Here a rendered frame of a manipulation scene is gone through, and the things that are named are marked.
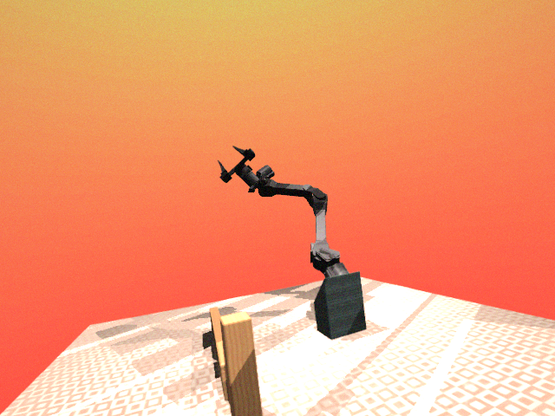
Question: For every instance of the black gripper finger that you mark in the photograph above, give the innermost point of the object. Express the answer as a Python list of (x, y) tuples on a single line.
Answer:
[(242, 151), (221, 167)]

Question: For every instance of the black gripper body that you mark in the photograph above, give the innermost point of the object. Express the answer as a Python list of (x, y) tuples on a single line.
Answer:
[(241, 169)]

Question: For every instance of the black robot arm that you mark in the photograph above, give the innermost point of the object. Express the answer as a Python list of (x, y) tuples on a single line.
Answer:
[(322, 257)]

